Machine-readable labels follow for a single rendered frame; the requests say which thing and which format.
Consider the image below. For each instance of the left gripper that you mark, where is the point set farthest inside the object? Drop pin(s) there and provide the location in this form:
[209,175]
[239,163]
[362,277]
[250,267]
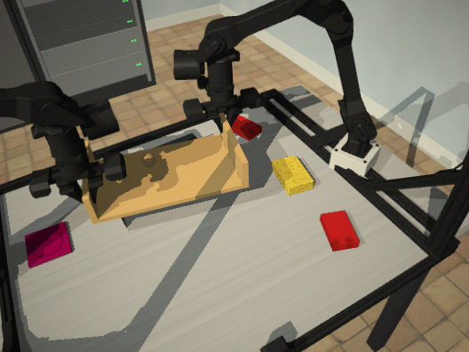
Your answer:
[74,167]

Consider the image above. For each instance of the yellow sponge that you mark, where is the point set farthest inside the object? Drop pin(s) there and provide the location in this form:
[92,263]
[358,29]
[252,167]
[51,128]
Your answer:
[292,175]

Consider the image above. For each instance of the brown ball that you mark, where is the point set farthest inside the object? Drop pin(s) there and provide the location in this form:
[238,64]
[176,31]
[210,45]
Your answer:
[148,160]

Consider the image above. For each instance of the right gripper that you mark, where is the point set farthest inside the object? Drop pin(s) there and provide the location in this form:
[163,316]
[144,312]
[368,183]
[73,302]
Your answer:
[222,95]

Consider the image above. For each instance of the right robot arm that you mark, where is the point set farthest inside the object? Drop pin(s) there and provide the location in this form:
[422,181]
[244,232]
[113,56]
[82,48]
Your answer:
[223,34]

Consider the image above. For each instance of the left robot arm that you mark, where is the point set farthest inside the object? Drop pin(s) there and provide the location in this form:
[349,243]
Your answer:
[44,103]

